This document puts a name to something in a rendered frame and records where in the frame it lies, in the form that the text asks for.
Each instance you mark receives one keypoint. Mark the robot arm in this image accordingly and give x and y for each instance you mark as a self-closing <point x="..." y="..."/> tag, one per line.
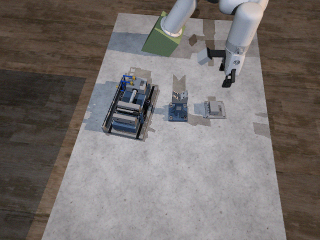
<point x="247" y="17"/>

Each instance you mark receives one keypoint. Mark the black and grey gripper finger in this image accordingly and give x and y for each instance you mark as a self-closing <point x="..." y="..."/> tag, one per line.
<point x="228" y="82"/>
<point x="221" y="66"/>

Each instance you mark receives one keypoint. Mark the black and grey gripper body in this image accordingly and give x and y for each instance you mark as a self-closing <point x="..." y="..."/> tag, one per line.
<point x="232" y="61"/>

